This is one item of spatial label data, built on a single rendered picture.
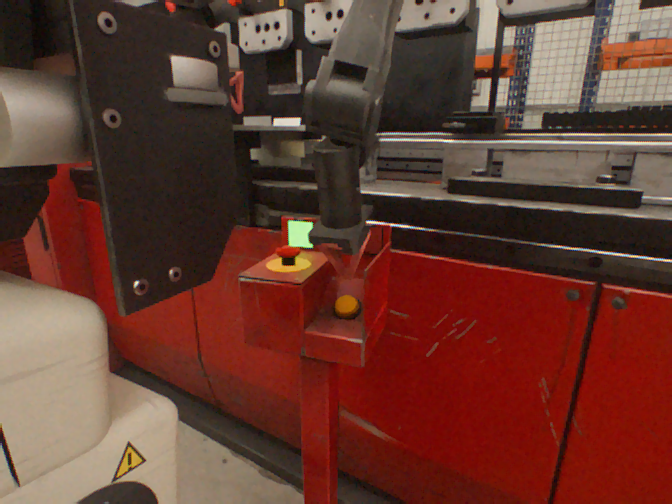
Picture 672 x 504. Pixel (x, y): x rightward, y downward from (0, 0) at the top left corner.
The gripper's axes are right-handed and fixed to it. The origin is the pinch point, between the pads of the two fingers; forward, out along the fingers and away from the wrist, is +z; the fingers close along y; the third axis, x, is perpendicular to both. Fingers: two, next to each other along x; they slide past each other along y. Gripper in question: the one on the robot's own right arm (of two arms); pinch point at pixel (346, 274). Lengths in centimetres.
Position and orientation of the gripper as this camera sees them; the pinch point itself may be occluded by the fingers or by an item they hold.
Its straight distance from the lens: 59.9
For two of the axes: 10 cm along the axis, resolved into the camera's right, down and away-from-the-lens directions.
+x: -9.4, -1.0, 3.3
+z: 1.0, 8.4, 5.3
